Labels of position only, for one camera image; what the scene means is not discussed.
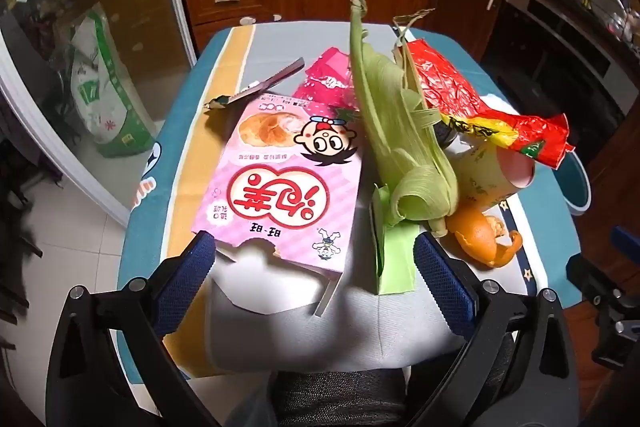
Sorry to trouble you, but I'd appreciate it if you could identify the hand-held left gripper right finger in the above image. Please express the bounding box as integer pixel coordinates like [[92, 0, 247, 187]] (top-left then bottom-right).
[[405, 231, 583, 427]]

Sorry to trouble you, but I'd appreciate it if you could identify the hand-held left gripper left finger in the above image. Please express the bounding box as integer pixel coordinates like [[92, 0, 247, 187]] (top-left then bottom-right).
[[45, 231, 221, 427]]

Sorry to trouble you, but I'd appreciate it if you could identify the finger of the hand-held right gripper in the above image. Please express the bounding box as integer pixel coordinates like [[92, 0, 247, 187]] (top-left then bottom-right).
[[566, 252, 640, 365], [611, 226, 640, 258]]

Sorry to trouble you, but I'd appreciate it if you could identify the orange peel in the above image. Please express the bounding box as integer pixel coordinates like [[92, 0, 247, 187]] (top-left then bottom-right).
[[445, 202, 523, 269]]

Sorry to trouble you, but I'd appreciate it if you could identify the pale yellow paper cup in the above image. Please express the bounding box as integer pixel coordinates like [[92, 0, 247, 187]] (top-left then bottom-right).
[[450, 142, 538, 212]]

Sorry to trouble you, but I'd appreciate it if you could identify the pink cartoon snack box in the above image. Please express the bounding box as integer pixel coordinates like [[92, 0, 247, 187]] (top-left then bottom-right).
[[191, 94, 364, 319]]

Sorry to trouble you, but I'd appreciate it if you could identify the green corn husk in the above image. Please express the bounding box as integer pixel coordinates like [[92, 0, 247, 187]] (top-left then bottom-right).
[[348, 0, 461, 238]]

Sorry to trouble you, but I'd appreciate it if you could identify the red snack wrapper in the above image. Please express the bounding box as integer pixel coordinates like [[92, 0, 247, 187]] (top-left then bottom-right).
[[402, 38, 576, 169]]

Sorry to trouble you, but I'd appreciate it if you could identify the silver foil snack wrapper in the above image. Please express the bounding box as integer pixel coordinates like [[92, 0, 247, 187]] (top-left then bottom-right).
[[204, 58, 306, 110]]

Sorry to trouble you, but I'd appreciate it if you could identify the pink plastic wrapper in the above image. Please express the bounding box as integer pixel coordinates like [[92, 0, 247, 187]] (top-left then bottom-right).
[[292, 48, 361, 108]]

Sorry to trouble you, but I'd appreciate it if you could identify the pale corn husk leaf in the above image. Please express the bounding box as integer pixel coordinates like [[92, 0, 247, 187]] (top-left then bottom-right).
[[391, 8, 436, 72]]

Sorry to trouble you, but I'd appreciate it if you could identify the dark mesh fabric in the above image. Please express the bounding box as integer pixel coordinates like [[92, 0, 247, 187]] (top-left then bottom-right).
[[270, 367, 406, 427]]

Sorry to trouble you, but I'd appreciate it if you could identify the green white sack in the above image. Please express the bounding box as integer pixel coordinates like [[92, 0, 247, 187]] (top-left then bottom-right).
[[70, 4, 156, 158]]

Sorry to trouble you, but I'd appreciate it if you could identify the black built-in oven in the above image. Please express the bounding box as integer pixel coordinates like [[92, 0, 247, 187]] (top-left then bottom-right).
[[480, 0, 636, 158]]

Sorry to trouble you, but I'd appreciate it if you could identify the glass sliding door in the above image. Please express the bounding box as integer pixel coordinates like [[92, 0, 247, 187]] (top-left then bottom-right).
[[0, 0, 198, 228]]

